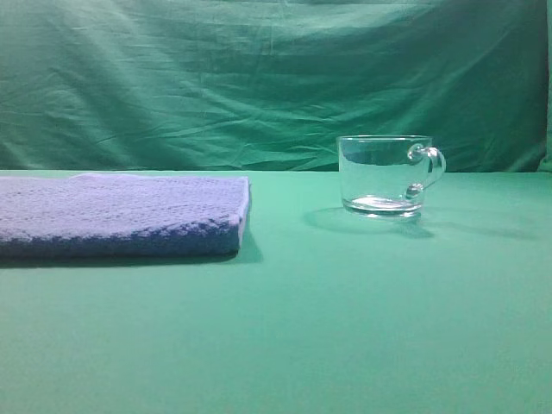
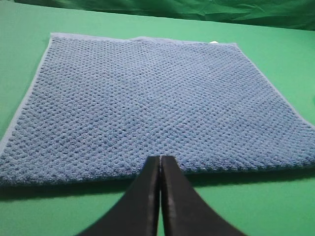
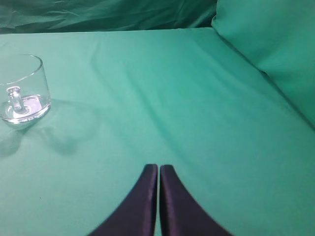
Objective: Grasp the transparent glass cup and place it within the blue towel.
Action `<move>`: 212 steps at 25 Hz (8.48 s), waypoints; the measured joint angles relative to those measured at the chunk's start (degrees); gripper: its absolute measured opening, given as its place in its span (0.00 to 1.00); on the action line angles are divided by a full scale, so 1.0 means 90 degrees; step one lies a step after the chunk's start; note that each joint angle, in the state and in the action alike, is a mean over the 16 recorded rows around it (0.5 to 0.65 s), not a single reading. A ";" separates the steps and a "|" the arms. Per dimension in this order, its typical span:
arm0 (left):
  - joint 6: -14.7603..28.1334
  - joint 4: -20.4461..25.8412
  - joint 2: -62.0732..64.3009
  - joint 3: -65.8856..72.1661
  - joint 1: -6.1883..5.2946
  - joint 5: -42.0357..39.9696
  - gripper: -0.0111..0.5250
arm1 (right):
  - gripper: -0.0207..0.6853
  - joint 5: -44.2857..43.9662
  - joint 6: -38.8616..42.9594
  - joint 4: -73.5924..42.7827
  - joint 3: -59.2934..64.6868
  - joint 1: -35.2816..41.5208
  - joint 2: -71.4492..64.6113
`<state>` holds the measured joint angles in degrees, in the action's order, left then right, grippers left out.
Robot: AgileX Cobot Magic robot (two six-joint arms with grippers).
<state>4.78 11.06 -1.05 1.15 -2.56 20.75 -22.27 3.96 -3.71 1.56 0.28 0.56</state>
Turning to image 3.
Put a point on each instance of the transparent glass cup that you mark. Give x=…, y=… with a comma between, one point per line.
x=24, y=92

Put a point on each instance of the green table cloth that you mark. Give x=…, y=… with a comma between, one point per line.
x=121, y=100

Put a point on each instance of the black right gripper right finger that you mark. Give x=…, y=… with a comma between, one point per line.
x=180, y=214

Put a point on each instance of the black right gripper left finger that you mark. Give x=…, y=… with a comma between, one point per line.
x=136, y=214

